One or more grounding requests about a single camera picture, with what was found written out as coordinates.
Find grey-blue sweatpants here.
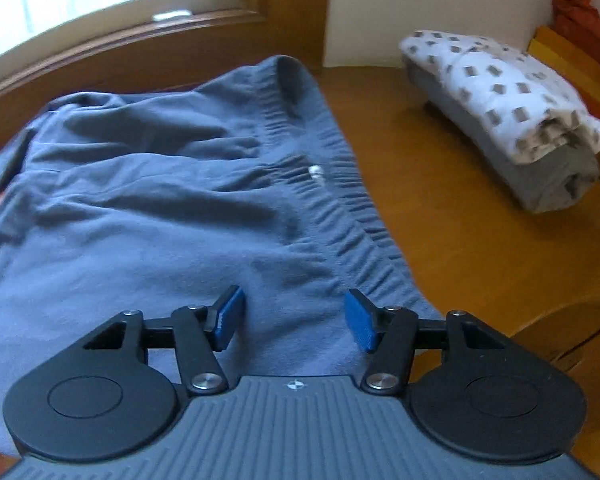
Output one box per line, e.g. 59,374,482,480
0,56,437,455

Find white grey patterned folded cloth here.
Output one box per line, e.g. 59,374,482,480
400,29,600,214

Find white window latch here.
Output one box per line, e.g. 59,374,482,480
151,9,193,23

